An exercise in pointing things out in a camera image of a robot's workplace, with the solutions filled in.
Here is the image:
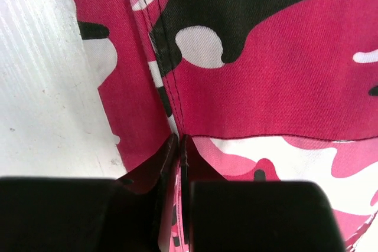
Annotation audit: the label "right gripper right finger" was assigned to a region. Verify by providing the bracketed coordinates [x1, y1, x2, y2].
[180, 135, 346, 251]

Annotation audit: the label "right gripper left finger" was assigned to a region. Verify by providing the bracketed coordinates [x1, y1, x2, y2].
[1, 135, 178, 251]

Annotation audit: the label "pink camouflage trousers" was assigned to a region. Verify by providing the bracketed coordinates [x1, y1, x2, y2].
[74, 0, 377, 251]

